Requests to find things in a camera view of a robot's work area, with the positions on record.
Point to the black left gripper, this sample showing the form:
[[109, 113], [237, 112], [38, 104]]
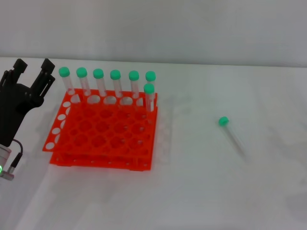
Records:
[[14, 107]]

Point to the green capped clear test tube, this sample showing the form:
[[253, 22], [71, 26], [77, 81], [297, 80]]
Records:
[[223, 121], [64, 71], [134, 75], [81, 72], [149, 88], [150, 75], [98, 73], [115, 74]]

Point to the orange plastic test tube rack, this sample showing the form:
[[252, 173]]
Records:
[[108, 134]]

